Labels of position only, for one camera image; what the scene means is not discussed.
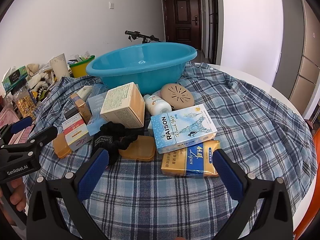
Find blue wet wipes packet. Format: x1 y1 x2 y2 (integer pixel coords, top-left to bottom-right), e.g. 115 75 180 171
86 117 109 137

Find beige and grey cabinet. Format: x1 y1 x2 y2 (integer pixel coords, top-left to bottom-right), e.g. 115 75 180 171
272 0 320 120

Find gold and blue cigarette pack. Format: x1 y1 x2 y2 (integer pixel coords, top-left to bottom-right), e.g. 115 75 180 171
161 140 222 178

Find small orange plastic case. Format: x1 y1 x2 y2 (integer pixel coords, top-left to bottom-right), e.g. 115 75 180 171
52 132 72 159

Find blue plastic basin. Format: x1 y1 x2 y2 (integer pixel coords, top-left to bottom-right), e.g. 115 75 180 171
86 42 198 95

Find small black box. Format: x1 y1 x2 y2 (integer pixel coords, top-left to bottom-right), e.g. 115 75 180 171
64 106 80 120

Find red and white cigarette pack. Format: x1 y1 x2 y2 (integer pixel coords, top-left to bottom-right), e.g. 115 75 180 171
62 115 93 152

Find large beige cardboard box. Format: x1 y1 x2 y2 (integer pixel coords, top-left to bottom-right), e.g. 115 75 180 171
100 82 146 128

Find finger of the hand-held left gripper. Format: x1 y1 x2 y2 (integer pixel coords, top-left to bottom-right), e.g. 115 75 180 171
5 126 58 157
0 116 33 146

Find small gold box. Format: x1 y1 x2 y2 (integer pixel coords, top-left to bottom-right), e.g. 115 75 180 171
69 93 92 125

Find orange chair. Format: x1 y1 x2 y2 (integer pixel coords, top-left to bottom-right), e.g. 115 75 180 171
294 200 320 240

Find person's left hand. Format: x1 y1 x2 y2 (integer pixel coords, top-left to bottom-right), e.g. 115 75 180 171
0 180 27 213

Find black framed glass door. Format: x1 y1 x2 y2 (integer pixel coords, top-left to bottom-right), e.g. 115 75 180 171
206 0 219 64

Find blue plaid shirt cloth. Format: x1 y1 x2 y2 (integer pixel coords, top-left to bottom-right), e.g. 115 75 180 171
22 61 318 240

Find granola bag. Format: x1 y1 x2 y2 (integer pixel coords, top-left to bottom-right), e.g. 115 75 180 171
10 80 38 119

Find black bicycle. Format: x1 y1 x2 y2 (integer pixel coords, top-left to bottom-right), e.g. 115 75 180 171
124 30 163 44

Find white paper cup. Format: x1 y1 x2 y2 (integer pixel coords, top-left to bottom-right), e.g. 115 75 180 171
49 53 70 78

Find plush toys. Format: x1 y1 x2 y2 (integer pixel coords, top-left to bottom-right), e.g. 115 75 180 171
26 63 54 98

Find tan round vented disc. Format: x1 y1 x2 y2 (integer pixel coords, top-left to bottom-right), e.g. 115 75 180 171
161 83 195 110

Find pale blue carton box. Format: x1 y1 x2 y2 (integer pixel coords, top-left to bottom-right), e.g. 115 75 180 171
87 92 109 120

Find small white bottle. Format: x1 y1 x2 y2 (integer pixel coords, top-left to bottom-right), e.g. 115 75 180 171
144 94 172 115

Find dark brown door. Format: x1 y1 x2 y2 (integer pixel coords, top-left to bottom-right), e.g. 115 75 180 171
161 0 202 51

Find green printed box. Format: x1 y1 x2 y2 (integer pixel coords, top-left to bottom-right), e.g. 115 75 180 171
2 66 27 92

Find pink case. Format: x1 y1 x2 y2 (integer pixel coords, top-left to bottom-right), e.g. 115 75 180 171
0 102 35 145

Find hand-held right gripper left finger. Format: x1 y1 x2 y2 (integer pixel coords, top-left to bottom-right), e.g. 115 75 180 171
26 147 110 240

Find light blue cigarette box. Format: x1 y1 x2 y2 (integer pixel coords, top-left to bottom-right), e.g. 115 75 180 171
150 104 217 154

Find white tissue pack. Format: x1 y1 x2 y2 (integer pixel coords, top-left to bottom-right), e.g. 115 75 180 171
75 85 94 100

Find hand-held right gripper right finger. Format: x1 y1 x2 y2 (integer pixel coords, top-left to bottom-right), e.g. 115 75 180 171
211 148 294 240

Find sachets in bucket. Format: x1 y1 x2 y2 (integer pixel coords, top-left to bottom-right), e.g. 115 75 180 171
74 51 92 62

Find yellow bucket with green rim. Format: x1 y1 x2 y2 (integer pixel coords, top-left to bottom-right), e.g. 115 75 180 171
69 55 96 78

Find black glove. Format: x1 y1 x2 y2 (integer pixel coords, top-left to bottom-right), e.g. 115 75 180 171
91 121 139 165

